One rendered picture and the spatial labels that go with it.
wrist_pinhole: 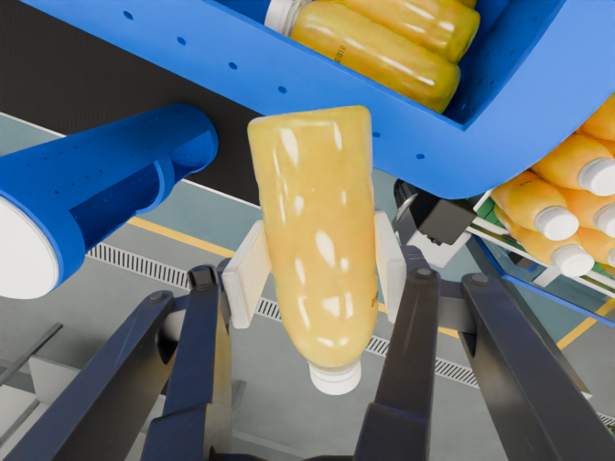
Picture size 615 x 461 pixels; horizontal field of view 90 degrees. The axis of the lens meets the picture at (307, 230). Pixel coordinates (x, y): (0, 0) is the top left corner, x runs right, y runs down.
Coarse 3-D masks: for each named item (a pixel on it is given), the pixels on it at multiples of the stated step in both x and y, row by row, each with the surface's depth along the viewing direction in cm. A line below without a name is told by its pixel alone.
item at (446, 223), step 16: (416, 208) 55; (432, 208) 50; (448, 208) 49; (464, 208) 49; (416, 224) 53; (432, 224) 51; (448, 224) 50; (464, 224) 50; (432, 240) 53; (448, 240) 52
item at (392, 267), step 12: (384, 216) 18; (384, 228) 16; (384, 240) 15; (384, 252) 14; (396, 252) 13; (384, 264) 14; (396, 264) 12; (384, 276) 14; (396, 276) 13; (384, 288) 14; (396, 288) 13; (384, 300) 15; (396, 300) 13; (396, 312) 13
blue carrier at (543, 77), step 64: (64, 0) 25; (128, 0) 22; (192, 0) 21; (256, 0) 41; (512, 0) 37; (576, 0) 17; (192, 64) 26; (256, 64) 23; (320, 64) 22; (512, 64) 31; (576, 64) 19; (384, 128) 25; (448, 128) 23; (512, 128) 22; (576, 128) 21; (448, 192) 30
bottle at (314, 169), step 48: (288, 144) 14; (336, 144) 14; (288, 192) 15; (336, 192) 15; (288, 240) 17; (336, 240) 16; (288, 288) 18; (336, 288) 17; (288, 336) 21; (336, 336) 18
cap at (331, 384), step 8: (360, 360) 23; (360, 368) 23; (312, 376) 23; (320, 376) 22; (328, 376) 22; (336, 376) 22; (344, 376) 22; (352, 376) 22; (360, 376) 23; (320, 384) 22; (328, 384) 22; (336, 384) 22; (344, 384) 22; (352, 384) 22; (328, 392) 22; (336, 392) 22; (344, 392) 22
